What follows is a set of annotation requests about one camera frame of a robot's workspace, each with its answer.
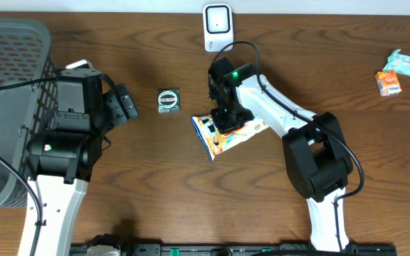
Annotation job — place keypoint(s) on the orange tissue pack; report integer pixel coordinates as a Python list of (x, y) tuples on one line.
[(388, 83)]

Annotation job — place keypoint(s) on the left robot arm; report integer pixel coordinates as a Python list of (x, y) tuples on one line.
[(62, 154)]

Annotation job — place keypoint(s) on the green zam-buk box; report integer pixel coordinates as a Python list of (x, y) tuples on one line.
[(168, 101)]

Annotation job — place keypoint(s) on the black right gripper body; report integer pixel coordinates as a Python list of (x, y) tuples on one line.
[(228, 117)]

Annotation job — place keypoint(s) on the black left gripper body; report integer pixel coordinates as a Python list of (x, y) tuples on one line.
[(120, 105)]

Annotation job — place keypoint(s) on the yellow red snack bag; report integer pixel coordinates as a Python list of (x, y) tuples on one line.
[(216, 143)]

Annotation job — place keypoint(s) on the grey plastic mesh basket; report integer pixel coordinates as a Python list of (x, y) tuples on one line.
[(27, 90)]

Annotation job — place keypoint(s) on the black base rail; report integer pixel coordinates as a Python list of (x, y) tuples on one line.
[(113, 245)]

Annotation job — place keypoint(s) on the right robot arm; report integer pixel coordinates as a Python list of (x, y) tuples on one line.
[(316, 161)]

